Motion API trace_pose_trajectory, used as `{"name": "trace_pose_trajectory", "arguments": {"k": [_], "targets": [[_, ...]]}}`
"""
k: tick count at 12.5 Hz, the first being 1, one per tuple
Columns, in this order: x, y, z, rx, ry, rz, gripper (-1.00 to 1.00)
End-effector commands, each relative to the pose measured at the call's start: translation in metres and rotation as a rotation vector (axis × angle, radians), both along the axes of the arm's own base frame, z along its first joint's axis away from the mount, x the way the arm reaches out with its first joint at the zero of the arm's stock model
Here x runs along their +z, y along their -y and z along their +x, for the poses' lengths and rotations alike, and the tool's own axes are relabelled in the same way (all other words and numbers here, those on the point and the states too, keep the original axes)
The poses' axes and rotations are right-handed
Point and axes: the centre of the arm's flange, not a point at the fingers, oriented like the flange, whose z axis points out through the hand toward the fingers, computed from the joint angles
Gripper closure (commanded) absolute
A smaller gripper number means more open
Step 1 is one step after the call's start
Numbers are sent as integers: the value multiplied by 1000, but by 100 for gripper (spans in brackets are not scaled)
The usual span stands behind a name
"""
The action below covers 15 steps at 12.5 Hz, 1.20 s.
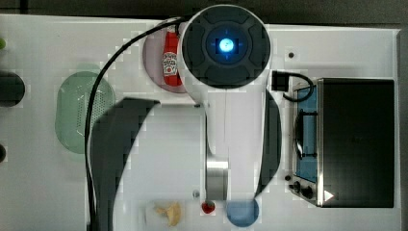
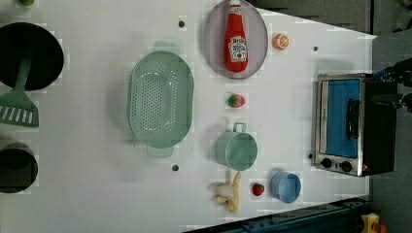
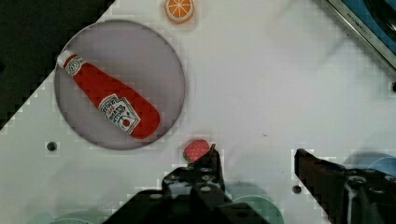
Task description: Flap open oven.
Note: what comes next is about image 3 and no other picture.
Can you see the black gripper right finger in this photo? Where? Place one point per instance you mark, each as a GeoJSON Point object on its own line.
{"type": "Point", "coordinates": [348, 196]}

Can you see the green mug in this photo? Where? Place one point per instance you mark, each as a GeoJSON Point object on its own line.
{"type": "Point", "coordinates": [255, 197]}

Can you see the orange slice toy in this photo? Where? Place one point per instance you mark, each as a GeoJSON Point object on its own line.
{"type": "Point", "coordinates": [179, 11]}

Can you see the red plush ketchup bottle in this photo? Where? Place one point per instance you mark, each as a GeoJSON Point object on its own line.
{"type": "Point", "coordinates": [120, 104]}

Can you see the blue bowl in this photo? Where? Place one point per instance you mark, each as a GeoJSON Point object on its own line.
{"type": "Point", "coordinates": [372, 160]}

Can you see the red strawberry toy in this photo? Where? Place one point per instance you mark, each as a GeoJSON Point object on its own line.
{"type": "Point", "coordinates": [195, 150]}

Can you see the green colander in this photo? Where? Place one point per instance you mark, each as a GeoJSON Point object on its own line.
{"type": "Point", "coordinates": [80, 217]}

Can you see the grey round plate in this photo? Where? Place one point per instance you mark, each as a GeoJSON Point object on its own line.
{"type": "Point", "coordinates": [135, 55]}

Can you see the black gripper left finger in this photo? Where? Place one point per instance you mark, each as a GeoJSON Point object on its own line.
{"type": "Point", "coordinates": [205, 171]}

